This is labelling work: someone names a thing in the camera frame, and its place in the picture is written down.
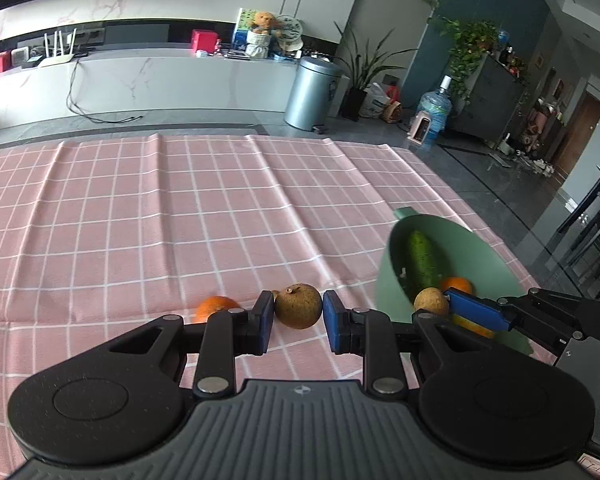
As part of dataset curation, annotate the green cucumber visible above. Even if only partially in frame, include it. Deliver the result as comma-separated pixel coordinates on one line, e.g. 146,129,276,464
406,230,448,288

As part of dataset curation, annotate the red bag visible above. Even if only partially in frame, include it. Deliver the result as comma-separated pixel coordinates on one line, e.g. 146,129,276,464
382,85,403,123

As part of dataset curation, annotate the orange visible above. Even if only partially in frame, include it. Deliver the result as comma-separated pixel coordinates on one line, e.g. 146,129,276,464
452,312,496,339
440,276,474,297
192,296,243,325

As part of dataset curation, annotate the green colander bowl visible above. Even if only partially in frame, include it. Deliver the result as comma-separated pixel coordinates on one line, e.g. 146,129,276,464
375,206,533,358

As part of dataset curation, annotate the pink checked tablecloth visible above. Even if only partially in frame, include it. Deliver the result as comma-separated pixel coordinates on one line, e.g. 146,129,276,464
0,132,546,480

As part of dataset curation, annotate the pink space heater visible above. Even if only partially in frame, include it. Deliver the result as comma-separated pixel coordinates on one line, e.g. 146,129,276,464
408,112,433,147

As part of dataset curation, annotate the brown longan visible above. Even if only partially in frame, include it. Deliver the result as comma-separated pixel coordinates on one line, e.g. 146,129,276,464
273,284,324,330
413,287,451,317

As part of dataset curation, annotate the brown wooden door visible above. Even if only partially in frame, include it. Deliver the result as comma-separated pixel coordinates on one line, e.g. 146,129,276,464
550,87,600,176

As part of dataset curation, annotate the colourful picture card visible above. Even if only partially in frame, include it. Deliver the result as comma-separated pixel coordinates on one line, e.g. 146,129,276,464
234,8,258,48

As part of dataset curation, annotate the brown teddy bear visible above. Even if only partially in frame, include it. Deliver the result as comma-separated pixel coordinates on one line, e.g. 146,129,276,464
251,11,276,36

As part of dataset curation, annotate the silver pedal trash can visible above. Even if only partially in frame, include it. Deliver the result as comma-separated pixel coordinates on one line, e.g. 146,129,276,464
284,56,343,132

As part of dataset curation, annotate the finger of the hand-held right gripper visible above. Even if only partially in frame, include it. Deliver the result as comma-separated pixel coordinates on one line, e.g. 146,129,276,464
447,287,600,346

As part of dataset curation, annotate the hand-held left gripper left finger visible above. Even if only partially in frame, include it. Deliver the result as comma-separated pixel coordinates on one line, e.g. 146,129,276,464
107,289,277,401

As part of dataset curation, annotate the grey sideboard cabinet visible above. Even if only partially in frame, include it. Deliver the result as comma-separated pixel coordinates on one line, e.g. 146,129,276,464
447,52,528,148

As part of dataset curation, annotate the blue water jug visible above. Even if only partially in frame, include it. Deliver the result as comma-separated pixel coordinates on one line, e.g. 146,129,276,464
416,76,453,147

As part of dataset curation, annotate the black dining chair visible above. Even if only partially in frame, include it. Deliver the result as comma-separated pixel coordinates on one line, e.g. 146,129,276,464
557,165,600,306

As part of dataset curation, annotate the white router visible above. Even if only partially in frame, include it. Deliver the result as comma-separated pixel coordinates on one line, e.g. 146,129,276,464
37,31,78,68

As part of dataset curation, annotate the white marble television cabinet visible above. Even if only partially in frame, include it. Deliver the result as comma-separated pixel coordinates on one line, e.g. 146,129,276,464
0,20,341,133

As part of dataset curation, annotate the decorative round plate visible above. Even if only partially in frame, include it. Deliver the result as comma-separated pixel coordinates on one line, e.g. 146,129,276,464
275,15,303,53

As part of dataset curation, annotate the snake plant in black pot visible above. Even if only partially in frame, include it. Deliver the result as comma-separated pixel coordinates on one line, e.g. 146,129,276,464
332,22,418,122

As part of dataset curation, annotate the white plastic bag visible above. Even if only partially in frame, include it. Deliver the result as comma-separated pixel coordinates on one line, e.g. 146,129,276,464
360,82,391,120

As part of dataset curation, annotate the trailing pothos plant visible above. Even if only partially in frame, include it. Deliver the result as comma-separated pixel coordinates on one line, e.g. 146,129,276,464
430,15,501,106

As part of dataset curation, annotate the black power cable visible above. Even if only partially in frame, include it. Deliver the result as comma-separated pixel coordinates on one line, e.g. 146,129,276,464
66,57,146,125

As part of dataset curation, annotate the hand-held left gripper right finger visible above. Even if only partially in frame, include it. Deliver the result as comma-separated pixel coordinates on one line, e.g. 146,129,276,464
322,289,487,400

